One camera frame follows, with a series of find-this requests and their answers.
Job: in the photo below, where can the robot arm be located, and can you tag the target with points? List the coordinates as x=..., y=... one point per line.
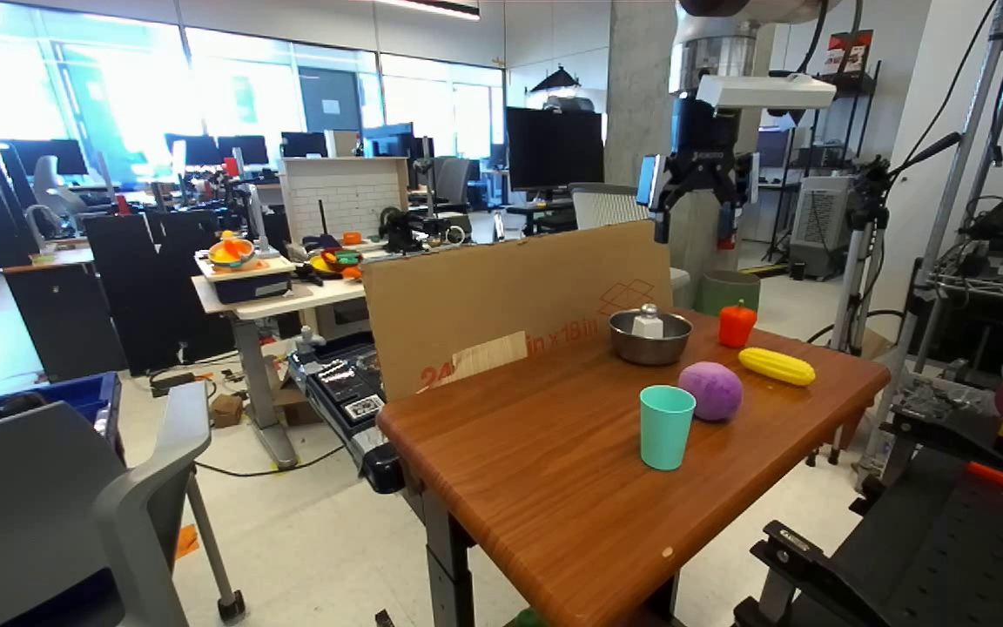
x=728, y=35

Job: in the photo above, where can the blue bin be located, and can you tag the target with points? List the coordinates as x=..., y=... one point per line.
x=84, y=396

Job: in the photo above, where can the camera on tripod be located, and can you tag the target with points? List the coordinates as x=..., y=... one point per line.
x=867, y=196

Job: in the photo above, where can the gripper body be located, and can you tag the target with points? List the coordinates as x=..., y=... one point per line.
x=703, y=131

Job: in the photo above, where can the black shelf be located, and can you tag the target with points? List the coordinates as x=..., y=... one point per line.
x=858, y=131

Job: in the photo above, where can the grey chair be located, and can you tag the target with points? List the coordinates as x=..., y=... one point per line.
x=31, y=514

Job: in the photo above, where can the green bin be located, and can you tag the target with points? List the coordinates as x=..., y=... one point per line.
x=728, y=292

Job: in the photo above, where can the ceiling light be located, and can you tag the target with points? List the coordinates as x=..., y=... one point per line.
x=432, y=8

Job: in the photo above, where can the cardboard panel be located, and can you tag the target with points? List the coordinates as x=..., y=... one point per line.
x=501, y=305

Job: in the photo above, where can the yellow toy corn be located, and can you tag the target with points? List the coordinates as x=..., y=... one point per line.
x=777, y=367

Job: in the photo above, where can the white shaker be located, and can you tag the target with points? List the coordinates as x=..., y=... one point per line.
x=648, y=325

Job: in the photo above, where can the silver bowl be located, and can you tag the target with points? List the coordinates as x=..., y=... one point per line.
x=649, y=348

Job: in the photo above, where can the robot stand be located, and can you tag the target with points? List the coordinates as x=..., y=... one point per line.
x=945, y=557

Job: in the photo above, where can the white brick panel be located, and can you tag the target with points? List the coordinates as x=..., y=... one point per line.
x=345, y=196

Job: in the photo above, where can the white air purifier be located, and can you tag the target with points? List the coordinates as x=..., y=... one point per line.
x=819, y=226

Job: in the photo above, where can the teal cup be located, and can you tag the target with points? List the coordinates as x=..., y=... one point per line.
x=666, y=431

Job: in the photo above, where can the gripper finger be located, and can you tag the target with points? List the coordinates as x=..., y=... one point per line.
x=662, y=218
x=727, y=218

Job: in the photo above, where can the orange toy pepper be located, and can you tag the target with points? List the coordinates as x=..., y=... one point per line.
x=737, y=326

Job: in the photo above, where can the row of monitors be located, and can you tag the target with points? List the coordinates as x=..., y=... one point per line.
x=205, y=150

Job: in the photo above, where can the blue tray box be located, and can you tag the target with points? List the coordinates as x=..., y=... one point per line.
x=249, y=283

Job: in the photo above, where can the large black monitor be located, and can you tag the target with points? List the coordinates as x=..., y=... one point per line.
x=554, y=148

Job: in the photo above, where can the white mesh chair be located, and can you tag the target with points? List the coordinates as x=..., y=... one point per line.
x=610, y=209

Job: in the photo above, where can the yellow bowl of toys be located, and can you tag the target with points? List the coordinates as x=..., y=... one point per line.
x=336, y=261

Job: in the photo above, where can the purple ball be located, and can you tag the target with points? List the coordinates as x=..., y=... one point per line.
x=710, y=392

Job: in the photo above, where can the red poster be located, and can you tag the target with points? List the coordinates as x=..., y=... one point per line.
x=848, y=52

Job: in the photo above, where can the black tool case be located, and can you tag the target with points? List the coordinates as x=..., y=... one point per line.
x=345, y=387

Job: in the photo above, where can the black panels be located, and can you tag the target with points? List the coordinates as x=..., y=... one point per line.
x=153, y=287

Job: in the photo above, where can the bowl of toy food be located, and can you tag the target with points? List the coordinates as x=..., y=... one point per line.
x=231, y=252

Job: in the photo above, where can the studio lamp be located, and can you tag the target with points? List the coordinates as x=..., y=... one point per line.
x=555, y=85

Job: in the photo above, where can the white desk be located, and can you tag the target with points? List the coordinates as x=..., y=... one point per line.
x=258, y=366

